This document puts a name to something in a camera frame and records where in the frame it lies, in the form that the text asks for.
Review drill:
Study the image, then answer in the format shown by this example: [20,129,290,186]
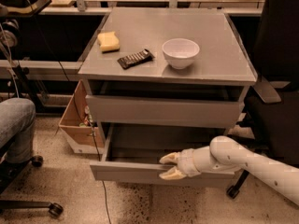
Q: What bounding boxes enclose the yellow sponge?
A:
[97,32,120,52]

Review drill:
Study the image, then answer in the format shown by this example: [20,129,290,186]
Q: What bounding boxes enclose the grey drawer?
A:
[89,122,236,189]
[86,81,244,129]

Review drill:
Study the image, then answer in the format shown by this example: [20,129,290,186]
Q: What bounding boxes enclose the black office chair left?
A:
[0,137,64,218]

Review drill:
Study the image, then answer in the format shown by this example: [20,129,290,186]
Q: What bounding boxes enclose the black office chair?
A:
[227,0,299,198]
[0,137,64,218]

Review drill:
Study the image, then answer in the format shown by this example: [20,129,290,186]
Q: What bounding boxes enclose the black floor cable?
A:
[31,12,113,224]

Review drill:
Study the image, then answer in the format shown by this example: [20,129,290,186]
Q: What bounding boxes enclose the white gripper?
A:
[159,149,201,180]

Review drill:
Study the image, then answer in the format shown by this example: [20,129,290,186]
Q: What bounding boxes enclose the grey drawer cabinet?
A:
[78,7,259,147]

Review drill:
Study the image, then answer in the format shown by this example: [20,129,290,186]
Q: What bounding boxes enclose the grey top drawer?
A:
[86,81,244,129]

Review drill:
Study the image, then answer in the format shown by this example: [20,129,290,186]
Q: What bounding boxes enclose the black office chair right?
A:
[227,0,299,198]

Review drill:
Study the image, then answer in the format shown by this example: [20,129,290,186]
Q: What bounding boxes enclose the cardboard box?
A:
[59,80,104,154]

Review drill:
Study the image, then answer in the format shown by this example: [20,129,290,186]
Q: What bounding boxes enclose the person leg in jeans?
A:
[0,98,36,163]

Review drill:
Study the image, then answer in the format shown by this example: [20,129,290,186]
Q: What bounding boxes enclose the headphones on stand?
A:
[0,20,21,48]

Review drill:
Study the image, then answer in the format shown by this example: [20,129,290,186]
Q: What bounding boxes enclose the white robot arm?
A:
[159,136,299,204]

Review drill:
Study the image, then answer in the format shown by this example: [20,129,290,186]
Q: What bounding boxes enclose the white bowl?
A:
[162,38,200,69]

